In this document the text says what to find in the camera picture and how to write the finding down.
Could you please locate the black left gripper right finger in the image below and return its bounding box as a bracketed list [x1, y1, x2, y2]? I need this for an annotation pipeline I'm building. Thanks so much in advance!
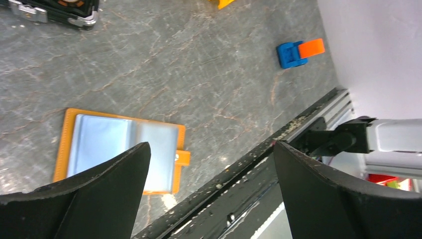
[274, 142, 422, 239]

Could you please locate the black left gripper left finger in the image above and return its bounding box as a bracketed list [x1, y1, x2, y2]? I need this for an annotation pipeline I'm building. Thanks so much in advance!
[0, 142, 151, 239]

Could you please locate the orange leather card holder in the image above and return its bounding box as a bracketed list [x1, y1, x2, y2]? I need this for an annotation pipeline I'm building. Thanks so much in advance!
[53, 108, 191, 195]

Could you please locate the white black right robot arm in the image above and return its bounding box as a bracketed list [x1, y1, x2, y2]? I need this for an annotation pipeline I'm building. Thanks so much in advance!
[293, 117, 422, 179]

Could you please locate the blue orange toy truck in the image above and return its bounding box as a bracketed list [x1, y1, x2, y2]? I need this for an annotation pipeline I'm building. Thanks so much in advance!
[276, 38, 325, 69]

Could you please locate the black poker chip case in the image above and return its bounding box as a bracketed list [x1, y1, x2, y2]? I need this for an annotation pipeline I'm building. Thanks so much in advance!
[0, 0, 100, 30]

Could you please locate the yellow plastic bin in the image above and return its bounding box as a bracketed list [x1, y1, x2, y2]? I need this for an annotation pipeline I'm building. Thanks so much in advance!
[209, 0, 235, 9]

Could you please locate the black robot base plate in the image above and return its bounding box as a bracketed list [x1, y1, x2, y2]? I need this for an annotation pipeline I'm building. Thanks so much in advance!
[135, 89, 350, 239]

